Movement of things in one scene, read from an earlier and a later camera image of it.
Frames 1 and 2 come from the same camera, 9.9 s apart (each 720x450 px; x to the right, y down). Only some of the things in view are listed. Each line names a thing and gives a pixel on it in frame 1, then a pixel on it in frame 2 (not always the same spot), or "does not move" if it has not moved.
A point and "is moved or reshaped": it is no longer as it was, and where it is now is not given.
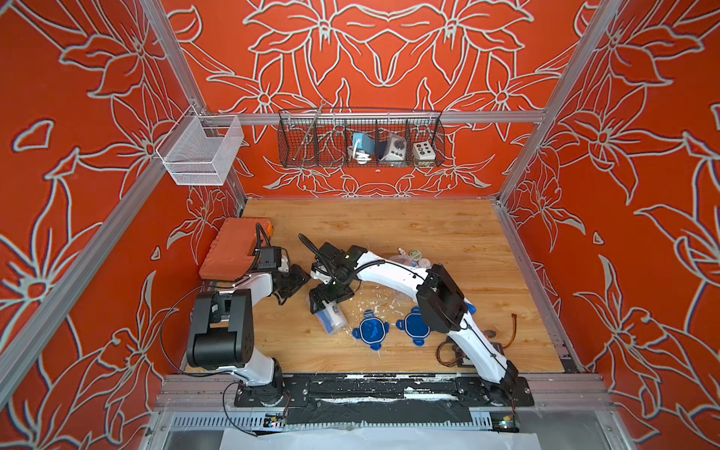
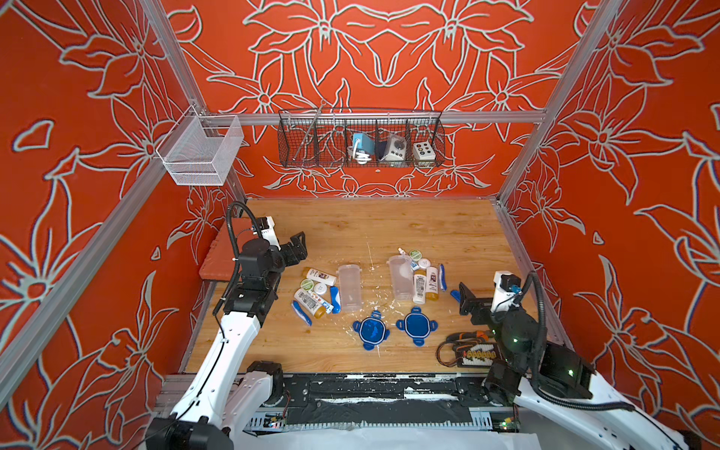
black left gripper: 297,277 -> 298,248
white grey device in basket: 396,148 does not move
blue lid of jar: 372,330 does not move
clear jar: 332,318 is moved or reshaped
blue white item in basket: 363,147 does not move
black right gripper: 321,290 -> 471,301
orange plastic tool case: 231,254 does not move
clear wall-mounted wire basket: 197,151 does not move
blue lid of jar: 415,326 does not move
